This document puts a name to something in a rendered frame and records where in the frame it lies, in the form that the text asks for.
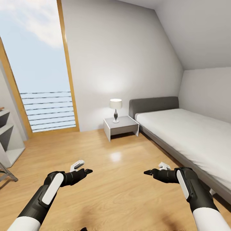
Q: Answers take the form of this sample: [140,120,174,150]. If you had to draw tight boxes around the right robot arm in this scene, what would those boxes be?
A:
[144,162,231,231]

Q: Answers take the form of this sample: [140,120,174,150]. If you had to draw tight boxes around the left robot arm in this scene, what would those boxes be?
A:
[7,160,93,231]

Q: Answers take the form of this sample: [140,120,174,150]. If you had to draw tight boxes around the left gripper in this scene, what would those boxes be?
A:
[70,168,93,186]

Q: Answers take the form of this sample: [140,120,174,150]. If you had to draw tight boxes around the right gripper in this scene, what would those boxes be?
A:
[144,168,172,183]

